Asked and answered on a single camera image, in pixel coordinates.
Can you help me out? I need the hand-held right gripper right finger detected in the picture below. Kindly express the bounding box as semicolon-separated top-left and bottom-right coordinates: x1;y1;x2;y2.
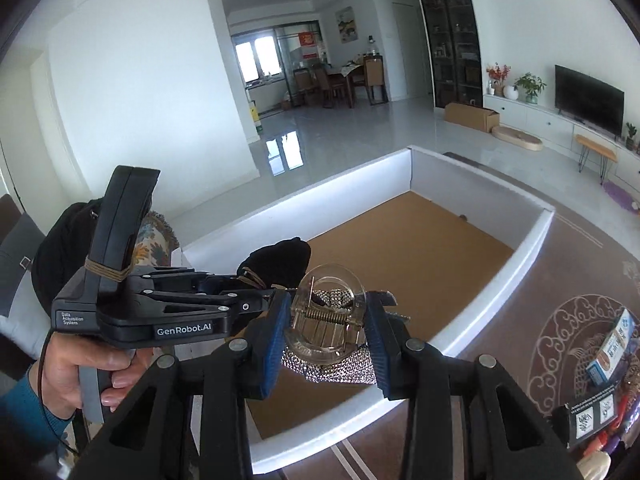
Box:
364;290;586;480

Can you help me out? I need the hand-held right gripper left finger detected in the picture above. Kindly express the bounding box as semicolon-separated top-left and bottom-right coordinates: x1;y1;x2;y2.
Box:
67;290;293;480

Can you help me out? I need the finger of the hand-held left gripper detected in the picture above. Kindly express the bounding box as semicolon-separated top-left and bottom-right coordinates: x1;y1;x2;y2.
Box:
130;268;267;294
106;291;274;326

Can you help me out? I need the silver rhinestone mesh pouch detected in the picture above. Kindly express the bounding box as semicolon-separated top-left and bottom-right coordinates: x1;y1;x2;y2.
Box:
280;287;413;386

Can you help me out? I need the transparent hair claw clip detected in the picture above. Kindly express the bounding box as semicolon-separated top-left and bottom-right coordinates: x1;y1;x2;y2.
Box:
285;262;371;361

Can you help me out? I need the black fabric piece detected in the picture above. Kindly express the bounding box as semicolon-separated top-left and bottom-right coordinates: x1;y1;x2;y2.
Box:
235;237;312;293

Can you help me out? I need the person's left forearm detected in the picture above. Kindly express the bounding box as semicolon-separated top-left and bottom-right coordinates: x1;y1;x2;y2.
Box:
0;360;77;453

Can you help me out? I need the person's left hand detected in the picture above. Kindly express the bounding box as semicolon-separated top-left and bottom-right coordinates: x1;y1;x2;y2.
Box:
41;331;152;411

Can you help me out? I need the floral cushion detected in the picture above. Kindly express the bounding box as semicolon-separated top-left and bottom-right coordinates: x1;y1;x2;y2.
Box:
131;210;180;267

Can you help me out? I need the black jacket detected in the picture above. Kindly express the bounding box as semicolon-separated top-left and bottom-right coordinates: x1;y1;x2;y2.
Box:
31;199;108;301

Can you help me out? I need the grey sofa cushion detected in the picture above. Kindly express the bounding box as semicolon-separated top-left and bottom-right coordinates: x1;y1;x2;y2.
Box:
0;212;48;318

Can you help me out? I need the wooden dining chair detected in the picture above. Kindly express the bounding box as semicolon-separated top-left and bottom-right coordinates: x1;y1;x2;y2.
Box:
314;65;346;108
362;55;388;106
292;67;321;107

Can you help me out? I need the black packet with white labels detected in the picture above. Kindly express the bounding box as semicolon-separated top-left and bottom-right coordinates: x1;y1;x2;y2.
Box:
565;382;626;448

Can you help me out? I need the blue and white carton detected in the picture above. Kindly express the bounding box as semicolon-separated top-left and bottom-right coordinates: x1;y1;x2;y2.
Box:
585;307;638;386

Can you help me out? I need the brown cardboard carton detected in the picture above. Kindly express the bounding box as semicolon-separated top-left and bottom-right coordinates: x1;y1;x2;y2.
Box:
443;101;501;133

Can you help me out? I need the wooden dining table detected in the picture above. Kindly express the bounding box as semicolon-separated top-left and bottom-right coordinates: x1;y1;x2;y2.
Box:
327;62;366;108

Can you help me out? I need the beige cat scratcher board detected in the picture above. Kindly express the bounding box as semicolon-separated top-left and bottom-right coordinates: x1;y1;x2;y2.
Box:
491;126;544;151

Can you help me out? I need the white television cabinet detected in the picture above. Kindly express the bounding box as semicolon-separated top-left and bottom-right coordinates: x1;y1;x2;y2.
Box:
482;94;640;196

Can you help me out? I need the purple floor mat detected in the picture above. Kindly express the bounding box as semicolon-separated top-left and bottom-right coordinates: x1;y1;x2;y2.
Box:
602;181;640;213

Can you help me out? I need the wooden bench with metal legs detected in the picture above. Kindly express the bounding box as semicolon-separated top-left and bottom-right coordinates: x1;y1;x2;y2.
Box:
574;133;619;181

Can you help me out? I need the red flower arrangement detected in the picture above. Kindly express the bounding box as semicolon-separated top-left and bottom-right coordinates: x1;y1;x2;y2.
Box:
486;62;512;97

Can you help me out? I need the green potted plant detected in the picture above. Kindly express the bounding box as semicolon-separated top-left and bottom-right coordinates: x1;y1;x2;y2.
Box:
514;72;547;105

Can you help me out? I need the dark glass display cabinet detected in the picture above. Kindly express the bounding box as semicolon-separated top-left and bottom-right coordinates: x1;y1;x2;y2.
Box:
412;0;485;110

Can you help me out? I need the black television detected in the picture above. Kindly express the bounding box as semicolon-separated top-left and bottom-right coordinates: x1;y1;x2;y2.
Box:
554;64;626;137

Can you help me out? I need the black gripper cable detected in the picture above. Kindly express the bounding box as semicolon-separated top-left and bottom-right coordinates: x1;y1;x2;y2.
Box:
42;327;81;456

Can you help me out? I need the framed wall painting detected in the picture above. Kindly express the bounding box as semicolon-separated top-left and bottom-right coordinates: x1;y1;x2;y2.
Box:
335;6;360;42

